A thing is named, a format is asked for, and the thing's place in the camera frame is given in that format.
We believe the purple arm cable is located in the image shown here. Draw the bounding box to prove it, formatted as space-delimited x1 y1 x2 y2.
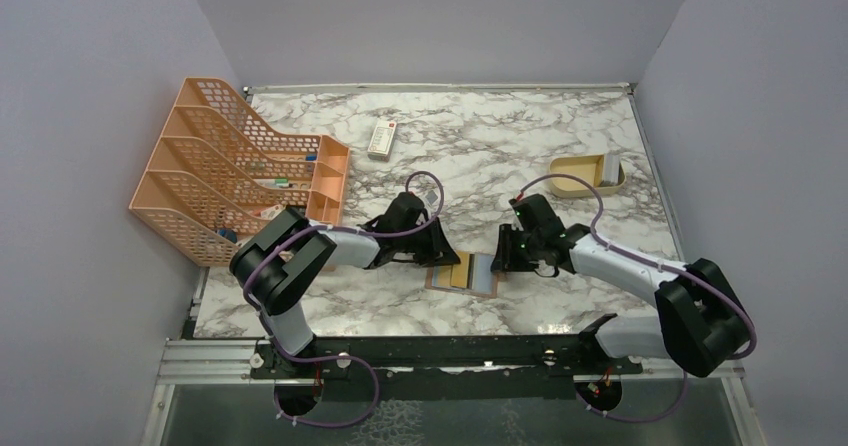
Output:
513 173 759 424
241 169 446 365

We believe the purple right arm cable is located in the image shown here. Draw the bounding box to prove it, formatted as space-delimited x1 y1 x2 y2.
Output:
513 173 759 424

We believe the orange plastic file rack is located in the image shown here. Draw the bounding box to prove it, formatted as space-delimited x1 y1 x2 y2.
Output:
129 77 351 267

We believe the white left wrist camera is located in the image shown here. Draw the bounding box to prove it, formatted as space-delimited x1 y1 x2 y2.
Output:
423 190 442 210

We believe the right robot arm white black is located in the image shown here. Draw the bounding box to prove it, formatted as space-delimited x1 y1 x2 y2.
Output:
490 194 756 377

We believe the tan leather card holder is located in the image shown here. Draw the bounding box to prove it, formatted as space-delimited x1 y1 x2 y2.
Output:
424 251 499 298

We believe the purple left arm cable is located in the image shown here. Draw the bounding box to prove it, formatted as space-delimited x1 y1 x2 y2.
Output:
241 169 446 365

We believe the white red small box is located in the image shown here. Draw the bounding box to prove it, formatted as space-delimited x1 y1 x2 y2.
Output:
366 121 398 162

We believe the gold black-striped credit card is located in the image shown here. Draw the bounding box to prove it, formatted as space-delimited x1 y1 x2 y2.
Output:
448 252 474 290

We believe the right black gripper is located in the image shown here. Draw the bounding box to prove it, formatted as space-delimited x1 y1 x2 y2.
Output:
491 222 542 271

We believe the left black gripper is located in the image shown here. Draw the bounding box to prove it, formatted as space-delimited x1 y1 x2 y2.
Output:
395 216 461 267

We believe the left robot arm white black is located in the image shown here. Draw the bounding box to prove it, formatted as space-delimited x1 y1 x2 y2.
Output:
229 192 460 377

